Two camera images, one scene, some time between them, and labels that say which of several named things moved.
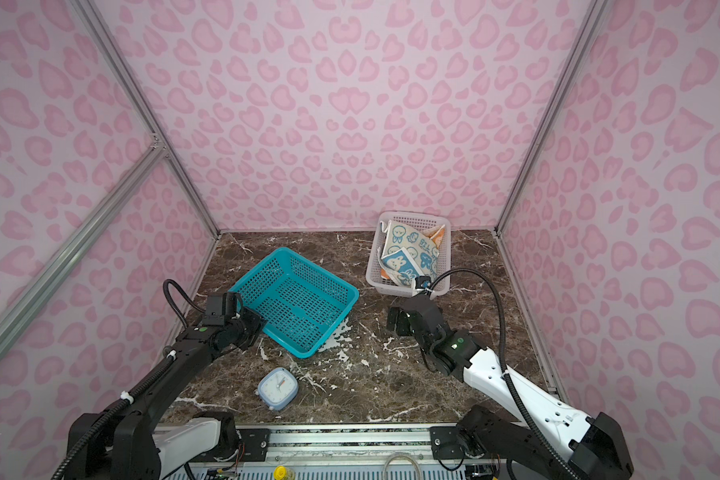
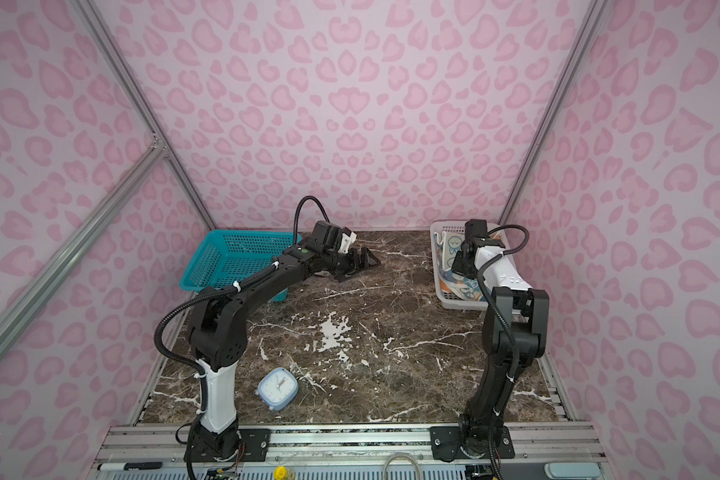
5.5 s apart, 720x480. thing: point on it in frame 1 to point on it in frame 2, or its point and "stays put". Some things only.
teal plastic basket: (300, 302) to (224, 256)
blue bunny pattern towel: (408, 253) to (446, 246)
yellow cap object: (283, 473) stays put
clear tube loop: (397, 456) stays put
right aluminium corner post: (551, 115) stays put
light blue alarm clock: (277, 389) stays put
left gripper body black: (245, 329) to (338, 262)
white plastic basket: (373, 271) to (451, 302)
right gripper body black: (405, 327) to (461, 266)
